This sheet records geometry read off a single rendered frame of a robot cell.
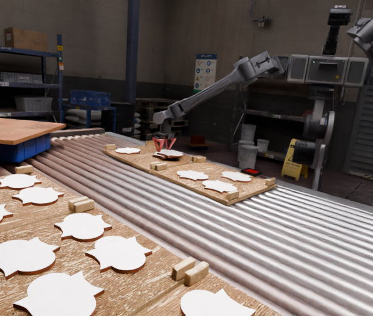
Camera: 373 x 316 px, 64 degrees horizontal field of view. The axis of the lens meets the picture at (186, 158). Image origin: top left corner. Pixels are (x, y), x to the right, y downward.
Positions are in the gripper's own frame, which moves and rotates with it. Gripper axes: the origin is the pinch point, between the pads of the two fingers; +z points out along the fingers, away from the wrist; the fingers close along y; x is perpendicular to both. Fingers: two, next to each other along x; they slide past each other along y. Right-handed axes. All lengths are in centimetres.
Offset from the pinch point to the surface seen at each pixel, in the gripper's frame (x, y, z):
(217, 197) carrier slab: -50, -27, 3
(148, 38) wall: 441, 434, -126
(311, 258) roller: -85, -40, 5
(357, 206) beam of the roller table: -89, 12, 4
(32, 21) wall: 458, 165, -108
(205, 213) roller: -52, -37, 5
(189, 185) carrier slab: -35.2, -24.5, 3.3
